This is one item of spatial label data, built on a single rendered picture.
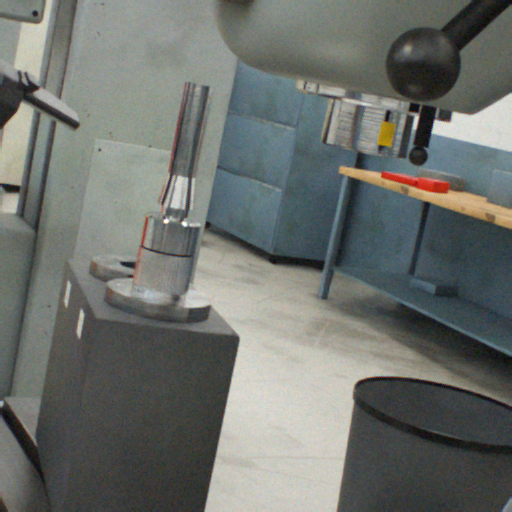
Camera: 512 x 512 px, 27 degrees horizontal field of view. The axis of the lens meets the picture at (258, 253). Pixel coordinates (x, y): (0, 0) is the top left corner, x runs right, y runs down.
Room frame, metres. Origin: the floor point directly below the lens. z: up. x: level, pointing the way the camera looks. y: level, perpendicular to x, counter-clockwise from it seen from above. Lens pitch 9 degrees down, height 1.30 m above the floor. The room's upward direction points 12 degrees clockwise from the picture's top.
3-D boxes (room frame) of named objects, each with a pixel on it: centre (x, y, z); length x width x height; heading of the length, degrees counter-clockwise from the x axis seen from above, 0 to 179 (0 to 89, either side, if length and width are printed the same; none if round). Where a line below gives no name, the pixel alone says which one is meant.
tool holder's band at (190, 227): (0.87, 0.08, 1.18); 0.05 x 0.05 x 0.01
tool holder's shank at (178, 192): (0.87, 0.08, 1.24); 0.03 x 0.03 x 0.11
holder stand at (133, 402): (0.92, 0.09, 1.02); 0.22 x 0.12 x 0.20; 18
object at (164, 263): (0.87, 0.08, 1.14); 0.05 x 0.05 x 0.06
